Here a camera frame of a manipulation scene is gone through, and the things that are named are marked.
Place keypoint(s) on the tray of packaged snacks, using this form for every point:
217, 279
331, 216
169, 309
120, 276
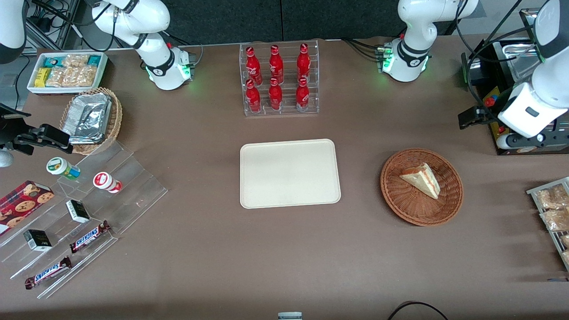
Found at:
533, 192

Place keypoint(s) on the red lid yogurt cup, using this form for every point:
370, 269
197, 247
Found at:
104, 181

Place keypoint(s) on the small black box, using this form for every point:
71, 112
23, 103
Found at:
38, 240
78, 211

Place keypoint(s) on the stainless steel pan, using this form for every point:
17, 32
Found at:
518, 60

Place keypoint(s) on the light oval wicker basket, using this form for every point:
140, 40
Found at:
114, 120

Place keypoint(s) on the small teal snack pack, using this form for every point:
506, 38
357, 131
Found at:
94, 60

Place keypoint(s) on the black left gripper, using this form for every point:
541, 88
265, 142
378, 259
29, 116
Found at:
488, 112

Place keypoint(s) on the triangle sandwich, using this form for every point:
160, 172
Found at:
422, 178

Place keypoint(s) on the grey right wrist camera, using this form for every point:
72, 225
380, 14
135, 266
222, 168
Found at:
4, 159

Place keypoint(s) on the green lid yogurt cup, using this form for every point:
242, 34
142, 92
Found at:
60, 166

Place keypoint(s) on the clear bag of pastry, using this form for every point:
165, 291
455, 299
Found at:
553, 198
555, 219
565, 242

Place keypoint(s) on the silver foil pouch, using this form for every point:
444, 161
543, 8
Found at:
89, 140
89, 113

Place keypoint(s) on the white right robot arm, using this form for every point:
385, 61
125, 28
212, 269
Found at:
155, 49

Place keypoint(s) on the black countertop appliance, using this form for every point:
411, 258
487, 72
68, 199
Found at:
478, 75

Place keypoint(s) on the red cola bottle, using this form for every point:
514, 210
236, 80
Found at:
275, 97
276, 64
253, 98
302, 97
253, 66
303, 62

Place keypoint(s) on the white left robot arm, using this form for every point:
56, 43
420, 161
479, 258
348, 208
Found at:
549, 84

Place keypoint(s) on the clear acrylic bottle rack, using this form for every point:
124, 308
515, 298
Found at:
286, 106

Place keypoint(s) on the cream plastic tray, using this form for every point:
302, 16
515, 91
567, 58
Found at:
289, 173

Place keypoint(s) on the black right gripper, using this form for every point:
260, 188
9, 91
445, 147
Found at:
10, 134

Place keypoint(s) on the clear bag of crackers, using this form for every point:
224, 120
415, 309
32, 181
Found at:
58, 77
83, 76
76, 61

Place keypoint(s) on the grey white cap object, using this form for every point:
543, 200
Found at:
290, 316

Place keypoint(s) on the brown round wicker basket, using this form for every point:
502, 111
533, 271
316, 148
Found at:
409, 204

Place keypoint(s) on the clear acrylic stepped stand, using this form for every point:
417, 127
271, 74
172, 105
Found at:
133, 191

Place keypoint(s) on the yellow snack pack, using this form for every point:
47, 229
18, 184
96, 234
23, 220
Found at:
42, 77

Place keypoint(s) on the Snickers chocolate bar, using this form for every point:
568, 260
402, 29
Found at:
46, 273
89, 237

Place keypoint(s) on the red cookie box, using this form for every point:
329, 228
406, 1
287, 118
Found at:
22, 204

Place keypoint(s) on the white rectangular snack bin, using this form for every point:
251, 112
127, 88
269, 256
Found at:
32, 86

